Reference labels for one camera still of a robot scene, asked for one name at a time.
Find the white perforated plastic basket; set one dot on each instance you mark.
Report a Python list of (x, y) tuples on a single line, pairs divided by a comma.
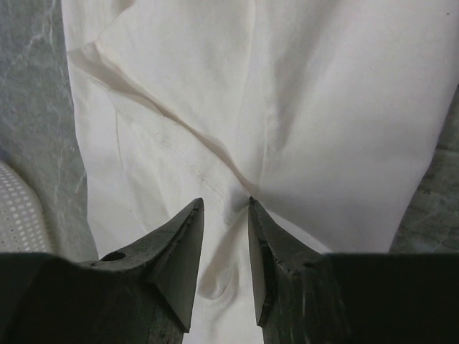
[(23, 229)]

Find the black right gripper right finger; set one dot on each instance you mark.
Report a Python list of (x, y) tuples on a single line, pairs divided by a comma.
[(302, 296)]

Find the cream white t-shirt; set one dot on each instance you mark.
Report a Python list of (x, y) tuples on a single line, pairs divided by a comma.
[(326, 112)]

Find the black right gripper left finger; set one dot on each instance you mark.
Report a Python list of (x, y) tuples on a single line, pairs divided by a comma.
[(141, 293)]

